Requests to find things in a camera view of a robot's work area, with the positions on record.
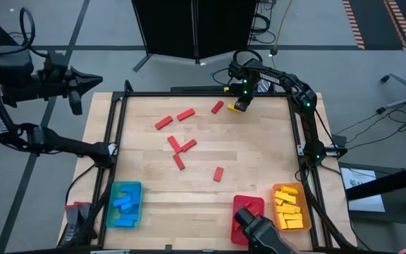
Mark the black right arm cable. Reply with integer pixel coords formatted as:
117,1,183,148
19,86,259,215
211,67,231,86

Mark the white cable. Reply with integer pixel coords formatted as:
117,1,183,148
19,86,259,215
257,79,273,93

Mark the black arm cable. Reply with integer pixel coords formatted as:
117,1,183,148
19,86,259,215
18,7,49,59
211,67,231,86

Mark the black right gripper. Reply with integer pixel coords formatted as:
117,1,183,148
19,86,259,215
229,72,260,112

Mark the yellow power cable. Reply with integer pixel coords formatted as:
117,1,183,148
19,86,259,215
271,0,295,92

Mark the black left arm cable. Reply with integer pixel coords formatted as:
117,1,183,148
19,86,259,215
18,7,49,59

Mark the green translucent plastic bin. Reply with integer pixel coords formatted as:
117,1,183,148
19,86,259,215
105,181,144,229

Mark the red and black tool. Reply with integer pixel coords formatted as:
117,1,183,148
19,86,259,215
60,201,99,248

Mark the black folding partition screen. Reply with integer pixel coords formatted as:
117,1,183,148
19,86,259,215
131,0,259,60

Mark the black aluminium table frame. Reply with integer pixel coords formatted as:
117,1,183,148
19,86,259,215
56,80,357,252

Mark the black side stand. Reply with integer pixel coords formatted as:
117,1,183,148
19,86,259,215
345,162,406,254

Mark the white paper sheet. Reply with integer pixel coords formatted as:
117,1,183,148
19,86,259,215
340,167,386,214

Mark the red translucent plastic bin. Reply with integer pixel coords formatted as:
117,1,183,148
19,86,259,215
230,194,266,246

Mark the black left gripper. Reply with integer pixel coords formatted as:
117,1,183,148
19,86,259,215
35,52,104,116

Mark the orange translucent plastic bin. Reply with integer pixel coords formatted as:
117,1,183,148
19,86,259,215
271,182,312,233

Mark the black flat bar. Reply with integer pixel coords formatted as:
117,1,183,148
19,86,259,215
170,84,259,94

